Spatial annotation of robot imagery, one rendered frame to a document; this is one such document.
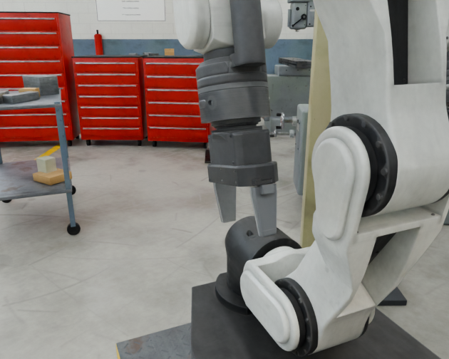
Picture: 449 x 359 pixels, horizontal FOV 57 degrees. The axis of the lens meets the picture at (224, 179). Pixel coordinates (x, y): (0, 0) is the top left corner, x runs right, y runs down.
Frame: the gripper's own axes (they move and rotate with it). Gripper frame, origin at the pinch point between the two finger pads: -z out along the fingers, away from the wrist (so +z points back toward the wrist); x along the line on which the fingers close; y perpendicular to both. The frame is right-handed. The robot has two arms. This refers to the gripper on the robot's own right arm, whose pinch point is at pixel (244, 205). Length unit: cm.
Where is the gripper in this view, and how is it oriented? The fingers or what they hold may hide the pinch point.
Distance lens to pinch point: 53.2
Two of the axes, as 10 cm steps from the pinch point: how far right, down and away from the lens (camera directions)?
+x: 4.2, 0.6, -9.0
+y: 9.0, -1.4, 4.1
